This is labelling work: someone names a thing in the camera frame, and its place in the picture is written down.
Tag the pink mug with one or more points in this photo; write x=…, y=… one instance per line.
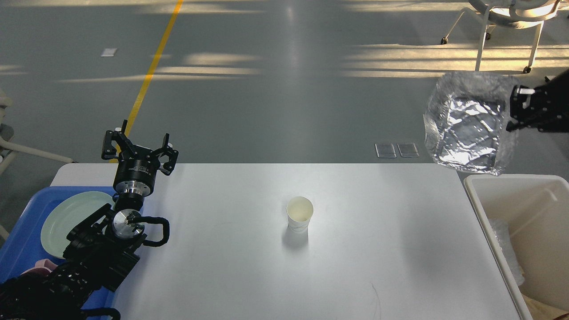
x=42, y=268

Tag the clear floor plate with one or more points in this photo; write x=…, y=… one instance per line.
x=408, y=150
x=385, y=150

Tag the white plastic bin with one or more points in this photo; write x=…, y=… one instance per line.
x=535, y=208

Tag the white paper cup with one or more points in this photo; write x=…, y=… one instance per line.
x=299, y=213

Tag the white office chair right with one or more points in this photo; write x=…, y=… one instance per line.
x=513, y=14

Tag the brown paper bag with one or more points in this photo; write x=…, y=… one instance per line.
x=541, y=311

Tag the foil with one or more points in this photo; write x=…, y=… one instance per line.
x=501, y=233

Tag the white chair left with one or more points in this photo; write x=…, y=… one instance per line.
x=13, y=149

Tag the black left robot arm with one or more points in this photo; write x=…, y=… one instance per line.
x=102, y=247

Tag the light green plate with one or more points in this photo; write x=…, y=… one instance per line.
x=67, y=215

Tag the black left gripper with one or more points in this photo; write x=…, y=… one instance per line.
x=137, y=169

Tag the white floor marker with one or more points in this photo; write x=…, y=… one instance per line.
x=109, y=52

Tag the foil container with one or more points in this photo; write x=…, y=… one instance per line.
x=465, y=122

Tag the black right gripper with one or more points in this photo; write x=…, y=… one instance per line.
x=553, y=106

